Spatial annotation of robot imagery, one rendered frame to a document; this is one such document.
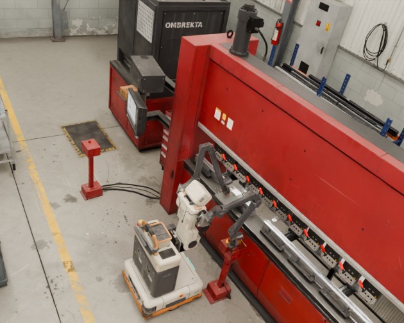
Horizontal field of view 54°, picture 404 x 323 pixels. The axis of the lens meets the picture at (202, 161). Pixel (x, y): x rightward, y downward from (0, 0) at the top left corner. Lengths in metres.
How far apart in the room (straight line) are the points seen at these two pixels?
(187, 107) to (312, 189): 1.65
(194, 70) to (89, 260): 2.38
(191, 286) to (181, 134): 1.63
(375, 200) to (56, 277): 3.23
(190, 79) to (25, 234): 2.59
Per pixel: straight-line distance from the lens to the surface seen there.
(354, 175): 3.19
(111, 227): 5.09
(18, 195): 5.60
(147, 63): 4.37
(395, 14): 8.05
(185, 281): 4.29
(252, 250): 4.19
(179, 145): 4.58
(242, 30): 3.92
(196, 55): 4.09
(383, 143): 3.21
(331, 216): 3.45
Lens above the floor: 3.69
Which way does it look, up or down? 36 degrees down
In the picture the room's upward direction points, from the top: 11 degrees clockwise
